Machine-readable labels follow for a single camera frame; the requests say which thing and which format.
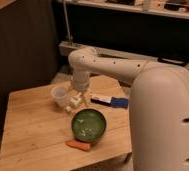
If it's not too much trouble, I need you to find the metal shelf rail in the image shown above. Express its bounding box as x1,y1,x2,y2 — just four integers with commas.
59,41,189,70

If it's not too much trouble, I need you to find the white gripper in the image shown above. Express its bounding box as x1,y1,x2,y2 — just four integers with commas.
67,74,90,107

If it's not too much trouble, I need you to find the green bowl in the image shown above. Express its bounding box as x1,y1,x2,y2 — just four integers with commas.
71,109,106,143

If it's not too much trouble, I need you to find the vertical metal pole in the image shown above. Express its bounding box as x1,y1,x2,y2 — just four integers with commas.
62,0,73,45

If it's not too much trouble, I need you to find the wooden table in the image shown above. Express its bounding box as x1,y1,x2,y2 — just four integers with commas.
0,73,134,171

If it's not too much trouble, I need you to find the upper shelf with clutter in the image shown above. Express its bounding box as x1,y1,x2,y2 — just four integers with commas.
57,0,189,20

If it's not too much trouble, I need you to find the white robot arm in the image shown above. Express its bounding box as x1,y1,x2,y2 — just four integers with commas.
68,47,189,171

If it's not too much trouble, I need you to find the black handle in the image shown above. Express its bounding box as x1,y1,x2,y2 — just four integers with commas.
157,57,188,67

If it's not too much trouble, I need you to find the clear plastic cup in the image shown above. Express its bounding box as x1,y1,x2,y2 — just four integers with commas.
51,86,68,108

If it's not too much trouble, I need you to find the orange carrot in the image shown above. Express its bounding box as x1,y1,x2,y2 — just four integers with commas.
66,140,91,151

